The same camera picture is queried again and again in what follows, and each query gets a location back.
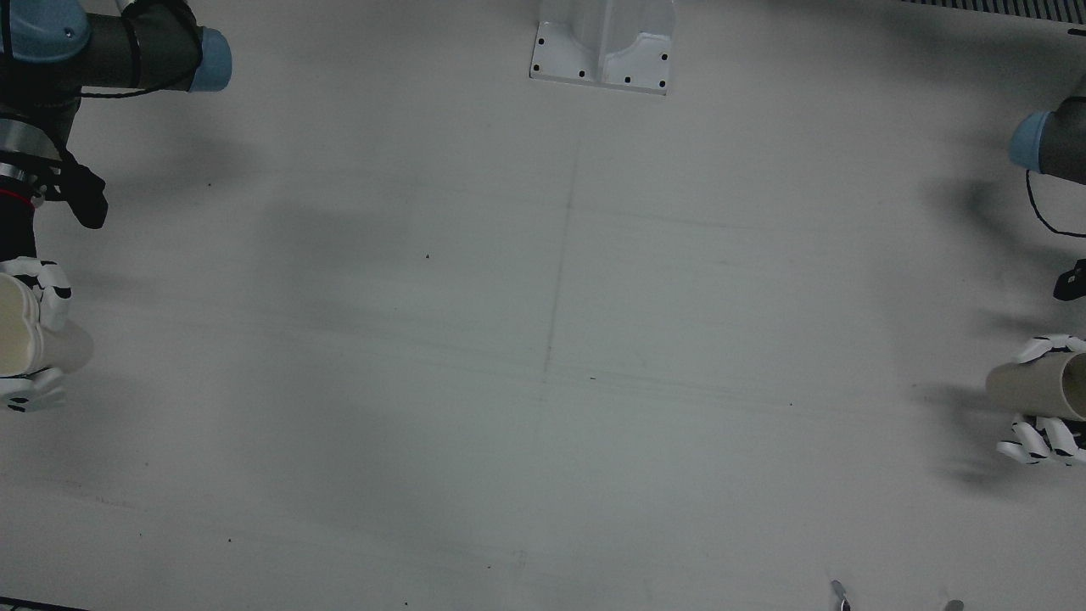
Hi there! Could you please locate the white paper cup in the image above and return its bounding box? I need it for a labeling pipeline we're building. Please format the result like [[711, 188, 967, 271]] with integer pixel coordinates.
[[0, 273, 94, 378]]

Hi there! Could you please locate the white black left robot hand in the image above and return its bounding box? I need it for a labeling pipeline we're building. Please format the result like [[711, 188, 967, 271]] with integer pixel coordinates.
[[997, 334, 1086, 466]]

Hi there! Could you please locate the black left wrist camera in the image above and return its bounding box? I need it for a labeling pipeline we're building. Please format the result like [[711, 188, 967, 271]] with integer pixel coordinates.
[[1054, 259, 1086, 302]]

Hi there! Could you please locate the beige paper cup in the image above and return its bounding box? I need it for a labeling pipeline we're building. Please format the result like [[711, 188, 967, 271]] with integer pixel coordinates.
[[984, 350, 1086, 423]]

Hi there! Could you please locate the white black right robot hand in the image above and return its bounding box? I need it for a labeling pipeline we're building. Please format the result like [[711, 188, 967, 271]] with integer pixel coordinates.
[[0, 199, 73, 414]]

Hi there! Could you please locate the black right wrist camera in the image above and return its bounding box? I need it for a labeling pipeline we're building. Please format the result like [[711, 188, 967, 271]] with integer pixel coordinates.
[[34, 153, 109, 230]]

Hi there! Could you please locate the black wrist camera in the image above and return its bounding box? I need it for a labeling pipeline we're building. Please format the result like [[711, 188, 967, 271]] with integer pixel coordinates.
[[1054, 259, 1086, 302], [34, 153, 109, 230]]

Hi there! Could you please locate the white mounting pedestal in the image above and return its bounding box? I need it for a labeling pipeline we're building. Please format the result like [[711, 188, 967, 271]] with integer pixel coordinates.
[[529, 0, 677, 96]]

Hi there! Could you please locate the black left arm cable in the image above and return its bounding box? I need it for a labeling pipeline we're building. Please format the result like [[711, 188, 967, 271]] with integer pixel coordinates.
[[1024, 170, 1086, 238]]

